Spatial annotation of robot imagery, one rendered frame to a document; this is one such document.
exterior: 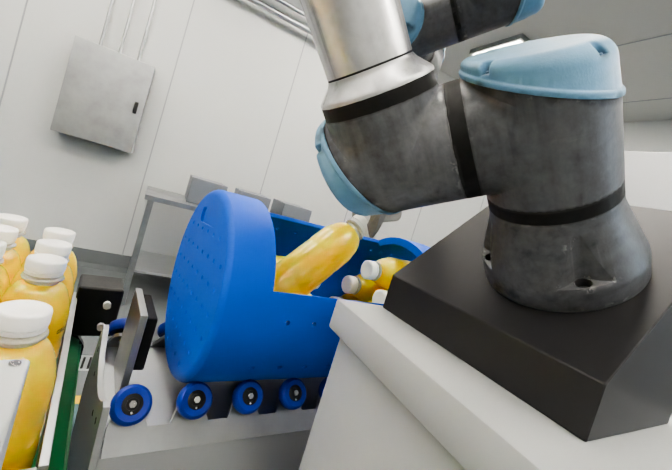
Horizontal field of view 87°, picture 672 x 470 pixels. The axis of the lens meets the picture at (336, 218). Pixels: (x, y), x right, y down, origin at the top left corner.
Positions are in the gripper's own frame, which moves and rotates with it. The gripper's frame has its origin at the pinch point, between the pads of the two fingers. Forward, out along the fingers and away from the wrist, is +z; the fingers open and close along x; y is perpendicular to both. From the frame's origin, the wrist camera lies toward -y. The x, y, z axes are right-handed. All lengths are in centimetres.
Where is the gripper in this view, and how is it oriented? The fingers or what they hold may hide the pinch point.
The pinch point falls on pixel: (361, 226)
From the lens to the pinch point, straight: 62.6
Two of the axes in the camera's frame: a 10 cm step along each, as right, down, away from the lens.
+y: 8.0, 2.0, 5.7
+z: -2.8, 9.6, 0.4
